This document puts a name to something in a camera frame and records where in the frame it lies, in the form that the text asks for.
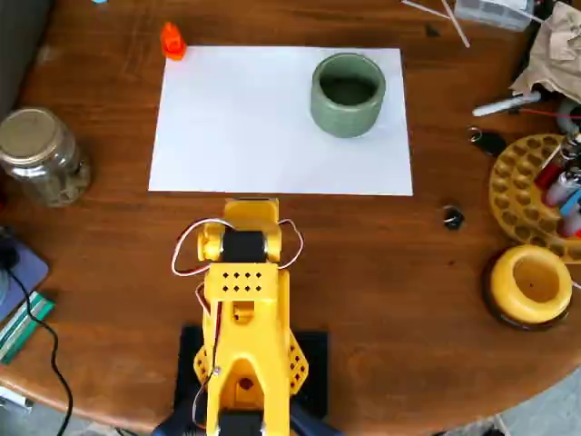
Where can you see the black base mat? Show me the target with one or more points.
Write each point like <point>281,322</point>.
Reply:
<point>318,363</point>

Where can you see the green ribbed cup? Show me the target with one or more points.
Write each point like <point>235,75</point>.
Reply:
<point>347,120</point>

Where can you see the pink red lighter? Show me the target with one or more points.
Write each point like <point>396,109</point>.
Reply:
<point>569,225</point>

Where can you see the white paper sheet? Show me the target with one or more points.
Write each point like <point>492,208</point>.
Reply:
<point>254,127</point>

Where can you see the glass jar with gold lid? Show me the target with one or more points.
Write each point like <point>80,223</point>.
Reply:
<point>38,159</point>

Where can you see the crumpled brown paper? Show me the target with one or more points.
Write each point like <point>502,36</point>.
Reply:
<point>556,54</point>

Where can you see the green striped book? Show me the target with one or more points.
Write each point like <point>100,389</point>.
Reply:
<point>22,324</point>

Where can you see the white marker pen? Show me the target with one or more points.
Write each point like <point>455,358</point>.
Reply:
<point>504,106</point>

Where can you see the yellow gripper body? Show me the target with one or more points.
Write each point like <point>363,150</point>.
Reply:
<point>251,204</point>

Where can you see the orange plastic object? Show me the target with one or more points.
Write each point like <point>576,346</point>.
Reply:
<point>173,43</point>

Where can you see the white flat object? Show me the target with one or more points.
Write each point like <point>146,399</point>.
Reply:
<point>13,399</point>

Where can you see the purple notebook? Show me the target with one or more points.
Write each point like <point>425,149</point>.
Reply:
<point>27,272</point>

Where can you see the small black metal nut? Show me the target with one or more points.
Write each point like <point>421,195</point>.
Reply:
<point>453,217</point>

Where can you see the blue clamp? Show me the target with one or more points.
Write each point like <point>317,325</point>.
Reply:
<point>179,420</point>
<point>313,422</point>

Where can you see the clear plastic box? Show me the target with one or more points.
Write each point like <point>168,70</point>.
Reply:
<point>492,13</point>

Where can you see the grey metal hook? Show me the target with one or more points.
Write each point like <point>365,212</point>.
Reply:
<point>563,119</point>

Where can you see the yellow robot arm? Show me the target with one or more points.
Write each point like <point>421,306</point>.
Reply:
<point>247,318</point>

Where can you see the yellow round holed tray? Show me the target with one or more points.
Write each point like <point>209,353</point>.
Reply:
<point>517,186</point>

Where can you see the blue lighter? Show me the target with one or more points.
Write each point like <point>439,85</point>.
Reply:
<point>573,204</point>

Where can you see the thin white stick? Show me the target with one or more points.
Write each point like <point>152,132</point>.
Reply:
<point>426,9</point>
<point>456,25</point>

